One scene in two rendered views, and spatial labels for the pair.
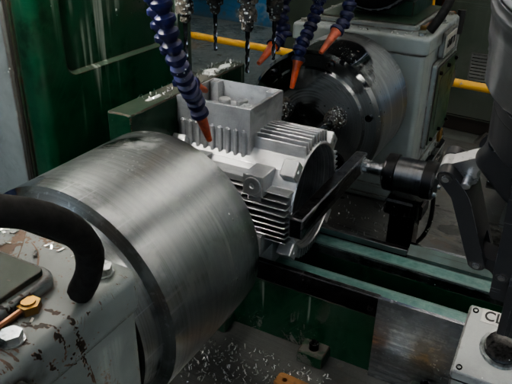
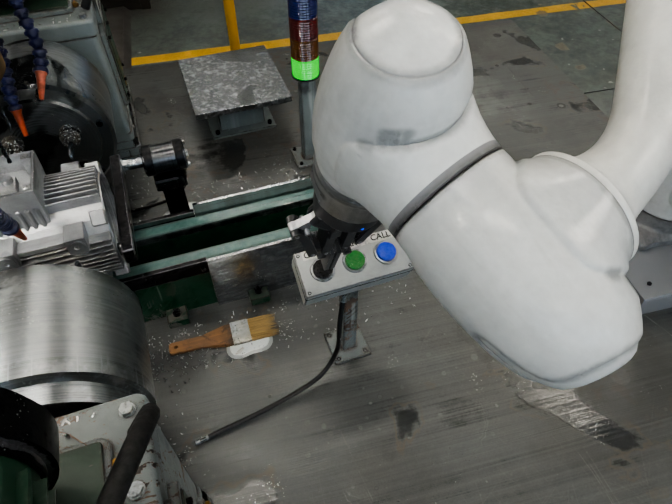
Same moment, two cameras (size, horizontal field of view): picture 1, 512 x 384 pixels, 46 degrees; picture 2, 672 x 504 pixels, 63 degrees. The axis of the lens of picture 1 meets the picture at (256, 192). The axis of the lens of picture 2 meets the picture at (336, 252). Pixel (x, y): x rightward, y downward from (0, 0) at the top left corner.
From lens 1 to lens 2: 31 cm
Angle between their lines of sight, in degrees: 42
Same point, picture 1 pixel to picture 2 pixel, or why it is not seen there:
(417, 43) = (84, 26)
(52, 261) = (84, 430)
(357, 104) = (83, 116)
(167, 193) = (74, 317)
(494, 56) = (330, 203)
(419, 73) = (99, 51)
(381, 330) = (217, 277)
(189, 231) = (109, 329)
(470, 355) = (310, 283)
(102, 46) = not seen: outside the picture
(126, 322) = not seen: hidden behind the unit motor
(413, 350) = (242, 276)
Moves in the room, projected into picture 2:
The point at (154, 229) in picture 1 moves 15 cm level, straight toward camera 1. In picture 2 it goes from (95, 350) to (194, 414)
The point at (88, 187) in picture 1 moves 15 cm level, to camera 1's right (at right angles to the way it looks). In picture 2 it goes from (24, 360) to (142, 279)
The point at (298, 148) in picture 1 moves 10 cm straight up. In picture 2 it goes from (91, 197) to (67, 145)
